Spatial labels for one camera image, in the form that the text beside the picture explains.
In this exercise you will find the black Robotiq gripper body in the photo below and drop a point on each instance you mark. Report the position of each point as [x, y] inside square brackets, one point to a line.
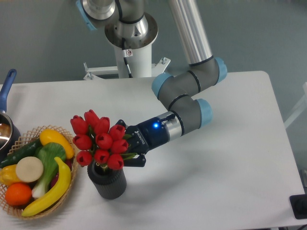
[147, 136]

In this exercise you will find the red tulip bouquet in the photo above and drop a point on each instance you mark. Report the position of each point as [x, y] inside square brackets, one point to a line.
[100, 142]

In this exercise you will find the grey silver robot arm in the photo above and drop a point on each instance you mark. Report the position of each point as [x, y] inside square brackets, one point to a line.
[131, 32]

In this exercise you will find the dark grey ribbed vase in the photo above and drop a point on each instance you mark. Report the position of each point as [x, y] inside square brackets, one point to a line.
[111, 184]

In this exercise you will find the red fruit under banana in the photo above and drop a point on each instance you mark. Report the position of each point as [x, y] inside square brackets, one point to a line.
[55, 178]

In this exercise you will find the yellow squash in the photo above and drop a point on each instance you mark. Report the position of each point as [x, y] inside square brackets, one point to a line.
[53, 136]

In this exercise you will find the green bok choy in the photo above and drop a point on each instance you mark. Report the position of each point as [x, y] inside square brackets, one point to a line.
[46, 155]

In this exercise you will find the yellow banana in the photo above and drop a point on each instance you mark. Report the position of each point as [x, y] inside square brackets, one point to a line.
[54, 194]

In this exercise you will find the woven wicker basket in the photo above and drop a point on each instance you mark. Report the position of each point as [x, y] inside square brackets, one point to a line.
[24, 139]

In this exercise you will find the green cucumber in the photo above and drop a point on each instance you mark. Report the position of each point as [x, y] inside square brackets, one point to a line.
[27, 150]

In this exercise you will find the beige round slice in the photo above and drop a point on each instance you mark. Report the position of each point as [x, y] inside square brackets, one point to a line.
[29, 169]

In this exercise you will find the yellow bell pepper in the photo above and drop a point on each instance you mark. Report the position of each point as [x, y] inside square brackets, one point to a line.
[8, 175]

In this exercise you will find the orange fruit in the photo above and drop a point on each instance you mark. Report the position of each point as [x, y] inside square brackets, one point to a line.
[18, 194]

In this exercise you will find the black device at edge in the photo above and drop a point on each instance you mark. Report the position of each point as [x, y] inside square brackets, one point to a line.
[299, 206]

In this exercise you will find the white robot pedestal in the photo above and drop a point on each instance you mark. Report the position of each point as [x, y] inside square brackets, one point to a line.
[130, 63]

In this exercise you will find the blue handled saucepan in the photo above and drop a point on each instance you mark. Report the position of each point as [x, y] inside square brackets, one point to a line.
[9, 133]

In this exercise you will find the white metal frame right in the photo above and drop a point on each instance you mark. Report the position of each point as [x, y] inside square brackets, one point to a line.
[297, 109]

